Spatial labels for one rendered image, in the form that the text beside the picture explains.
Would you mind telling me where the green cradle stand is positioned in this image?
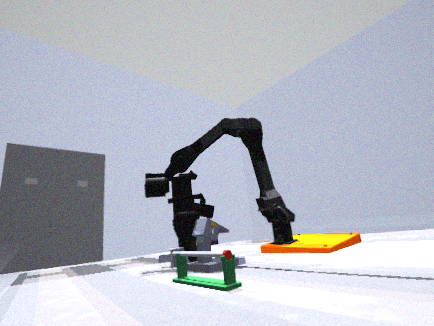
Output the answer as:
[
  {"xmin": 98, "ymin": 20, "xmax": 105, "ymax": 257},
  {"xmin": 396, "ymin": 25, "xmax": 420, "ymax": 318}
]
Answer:
[{"xmin": 173, "ymin": 253, "xmax": 243, "ymax": 291}]

